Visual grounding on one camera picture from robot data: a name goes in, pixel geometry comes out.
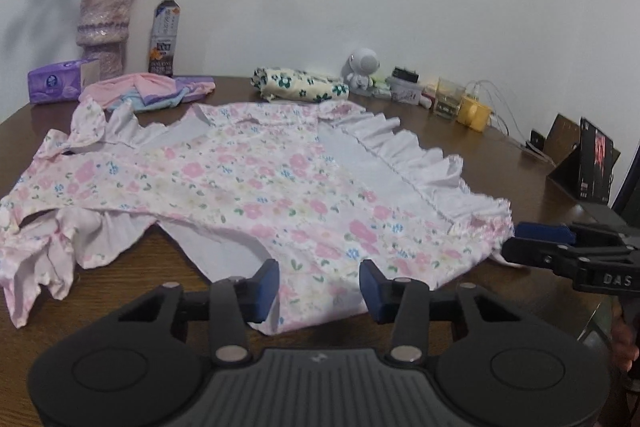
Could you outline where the pink knitted vase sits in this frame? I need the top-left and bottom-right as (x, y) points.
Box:
(76, 0), (131, 80)

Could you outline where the folded green floral cloth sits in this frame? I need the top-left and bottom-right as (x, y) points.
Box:
(250, 68), (349, 103)

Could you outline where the white astronaut figurine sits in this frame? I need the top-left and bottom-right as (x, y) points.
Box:
(344, 48), (380, 94)

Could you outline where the tea drink bottle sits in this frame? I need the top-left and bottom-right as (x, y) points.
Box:
(148, 0), (180, 77)

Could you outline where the pink blue purple cloth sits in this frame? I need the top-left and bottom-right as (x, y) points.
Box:
(79, 72), (216, 113)

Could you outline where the pink floral baby garment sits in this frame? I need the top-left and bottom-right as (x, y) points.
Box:
(1, 101), (513, 335)

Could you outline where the white small box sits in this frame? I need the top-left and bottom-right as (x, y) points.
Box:
(386, 67), (422, 105)

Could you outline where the black tablet on stand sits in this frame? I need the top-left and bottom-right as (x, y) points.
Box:
(546, 114), (620, 205)

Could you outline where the yellow small container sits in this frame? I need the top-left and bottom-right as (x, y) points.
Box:
(457, 95), (492, 133)

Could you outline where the clear glass cup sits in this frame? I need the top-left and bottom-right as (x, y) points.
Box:
(434, 77), (466, 120)

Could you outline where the purple tissue pack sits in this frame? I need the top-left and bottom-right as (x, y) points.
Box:
(27, 58), (101, 105)

